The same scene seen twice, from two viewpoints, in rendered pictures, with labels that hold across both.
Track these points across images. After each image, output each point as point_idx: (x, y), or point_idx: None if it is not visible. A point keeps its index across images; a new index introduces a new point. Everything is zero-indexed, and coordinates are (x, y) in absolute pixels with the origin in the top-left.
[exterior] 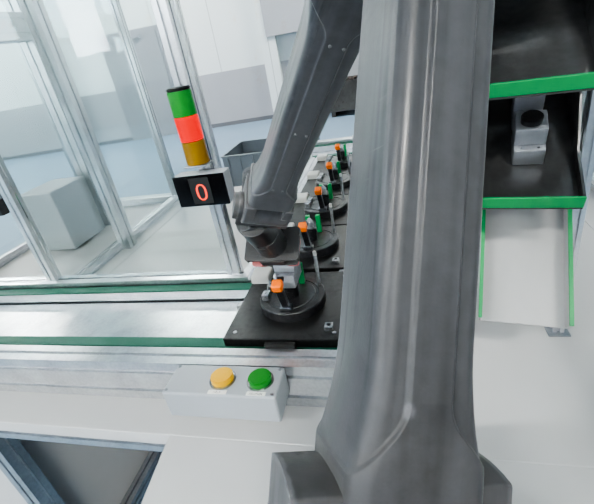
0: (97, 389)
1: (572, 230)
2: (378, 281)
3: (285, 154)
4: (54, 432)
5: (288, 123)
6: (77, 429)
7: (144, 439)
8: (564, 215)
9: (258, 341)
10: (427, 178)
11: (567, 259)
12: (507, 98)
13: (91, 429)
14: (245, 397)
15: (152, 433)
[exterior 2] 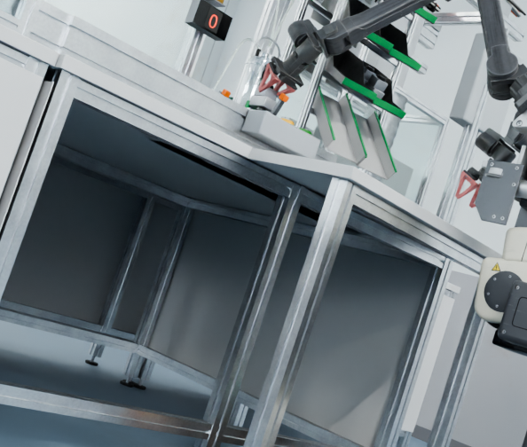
0: (171, 105)
1: (385, 137)
2: (502, 27)
3: (389, 17)
4: (165, 113)
5: (404, 6)
6: (188, 117)
7: (232, 145)
8: (374, 136)
9: None
10: (503, 19)
11: (384, 150)
12: (394, 58)
13: (200, 121)
14: (308, 134)
15: (241, 142)
